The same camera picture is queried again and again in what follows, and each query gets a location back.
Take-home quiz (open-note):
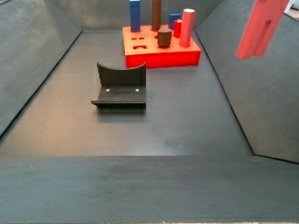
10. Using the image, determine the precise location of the red peg board block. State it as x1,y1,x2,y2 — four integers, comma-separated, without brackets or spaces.
121,24,201,69

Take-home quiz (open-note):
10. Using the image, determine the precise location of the tall blue square peg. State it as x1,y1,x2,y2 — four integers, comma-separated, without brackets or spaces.
129,0,140,32

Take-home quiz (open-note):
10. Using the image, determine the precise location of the black curved holder stand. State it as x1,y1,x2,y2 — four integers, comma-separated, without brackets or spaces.
90,64,145,107

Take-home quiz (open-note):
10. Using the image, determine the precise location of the short brown rounded peg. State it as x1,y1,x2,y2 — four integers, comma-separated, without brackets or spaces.
157,28,172,47

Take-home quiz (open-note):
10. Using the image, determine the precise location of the red star peg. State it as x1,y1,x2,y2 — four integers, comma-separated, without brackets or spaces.
173,19,182,38

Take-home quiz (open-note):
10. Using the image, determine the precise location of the short blue peg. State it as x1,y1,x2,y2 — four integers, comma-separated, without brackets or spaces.
168,13,181,30

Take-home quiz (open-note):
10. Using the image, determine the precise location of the pink hexagonal peg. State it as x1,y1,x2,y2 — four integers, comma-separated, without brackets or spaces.
180,9,194,47

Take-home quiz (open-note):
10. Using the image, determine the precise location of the tall brown cylinder peg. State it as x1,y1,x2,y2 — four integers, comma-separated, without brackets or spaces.
152,0,161,32

